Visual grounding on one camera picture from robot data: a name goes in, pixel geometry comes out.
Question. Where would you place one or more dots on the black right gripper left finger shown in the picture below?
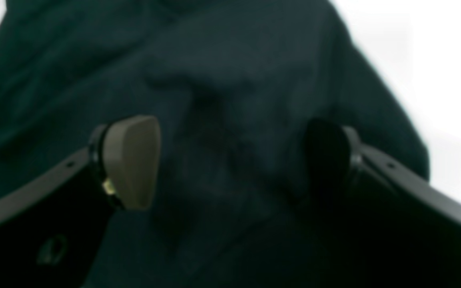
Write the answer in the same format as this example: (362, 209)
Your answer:
(51, 228)

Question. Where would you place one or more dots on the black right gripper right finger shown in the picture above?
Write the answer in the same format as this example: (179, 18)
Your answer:
(390, 227)

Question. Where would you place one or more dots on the black T-shirt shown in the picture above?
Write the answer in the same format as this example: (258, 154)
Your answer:
(233, 84)

